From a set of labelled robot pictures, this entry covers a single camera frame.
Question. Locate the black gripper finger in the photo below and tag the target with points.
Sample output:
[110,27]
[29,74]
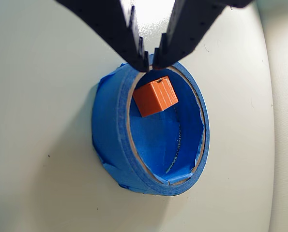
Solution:
[189,24]
[110,24]

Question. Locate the small orange pink cube block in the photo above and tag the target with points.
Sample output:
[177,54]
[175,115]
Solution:
[153,99]

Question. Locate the blue tape roll bin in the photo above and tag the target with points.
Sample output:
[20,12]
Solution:
[110,135]

